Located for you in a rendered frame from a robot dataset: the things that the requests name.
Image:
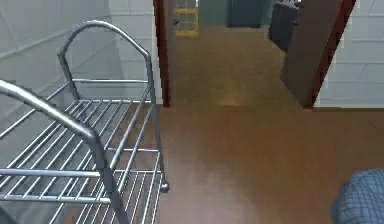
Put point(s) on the yellow shelf unit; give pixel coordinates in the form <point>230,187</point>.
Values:
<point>186,16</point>

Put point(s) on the dark blue cabinet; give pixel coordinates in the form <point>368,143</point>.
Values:
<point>244,12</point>

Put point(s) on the brown room door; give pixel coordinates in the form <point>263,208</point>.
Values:
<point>308,50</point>

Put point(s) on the blue checked cushion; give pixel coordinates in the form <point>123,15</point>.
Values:
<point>361,196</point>

